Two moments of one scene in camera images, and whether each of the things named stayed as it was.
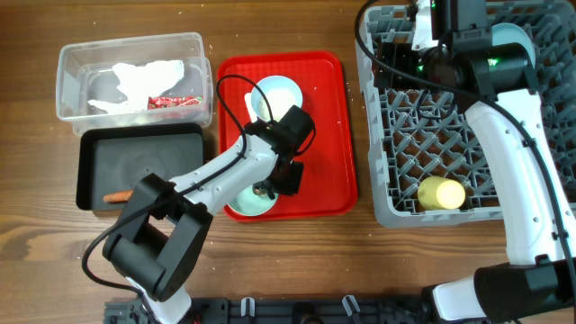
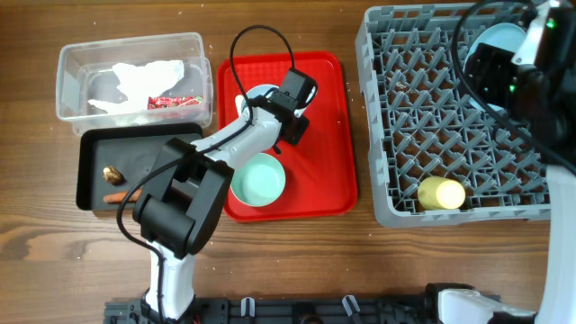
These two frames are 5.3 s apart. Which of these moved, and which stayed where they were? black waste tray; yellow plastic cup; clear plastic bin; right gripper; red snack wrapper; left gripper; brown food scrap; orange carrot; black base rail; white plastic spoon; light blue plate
Moved: white plastic spoon; left gripper; right gripper; brown food scrap
Stayed: black base rail; clear plastic bin; light blue plate; orange carrot; yellow plastic cup; red snack wrapper; black waste tray
